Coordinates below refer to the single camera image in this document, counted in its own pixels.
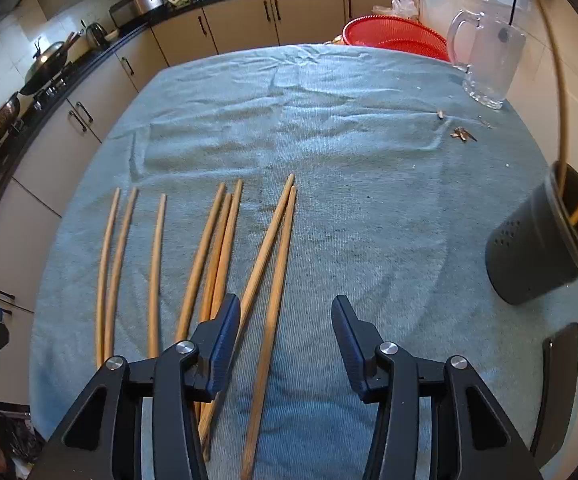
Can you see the red plastic basket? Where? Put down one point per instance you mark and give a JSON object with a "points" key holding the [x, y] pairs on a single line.
{"points": [[394, 35]]}

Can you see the clear glass mug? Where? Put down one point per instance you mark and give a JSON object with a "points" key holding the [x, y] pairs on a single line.
{"points": [[494, 65]]}

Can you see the black wok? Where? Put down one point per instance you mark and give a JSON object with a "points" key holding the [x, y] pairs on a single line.
{"points": [[44, 62]]}

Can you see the dark kettle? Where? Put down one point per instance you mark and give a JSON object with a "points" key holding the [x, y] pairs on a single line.
{"points": [[96, 35]]}

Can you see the black rounded panel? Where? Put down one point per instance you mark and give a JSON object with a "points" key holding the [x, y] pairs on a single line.
{"points": [[556, 385]]}

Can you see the seed shell scraps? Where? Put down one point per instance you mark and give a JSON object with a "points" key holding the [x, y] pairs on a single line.
{"points": [[461, 134]]}

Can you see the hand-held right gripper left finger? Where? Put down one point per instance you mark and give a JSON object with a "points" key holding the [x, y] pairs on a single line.
{"points": [[221, 345]]}

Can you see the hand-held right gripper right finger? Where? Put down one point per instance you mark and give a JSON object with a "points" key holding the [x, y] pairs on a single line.
{"points": [[349, 345]]}

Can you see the blue-grey towel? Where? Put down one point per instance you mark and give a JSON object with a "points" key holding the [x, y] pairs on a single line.
{"points": [[349, 160]]}

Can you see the dark grey chopstick holder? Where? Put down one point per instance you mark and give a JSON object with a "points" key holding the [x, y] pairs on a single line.
{"points": [[529, 255]]}

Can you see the clear plastic bag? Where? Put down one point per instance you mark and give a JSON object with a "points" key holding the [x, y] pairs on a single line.
{"points": [[401, 2]]}

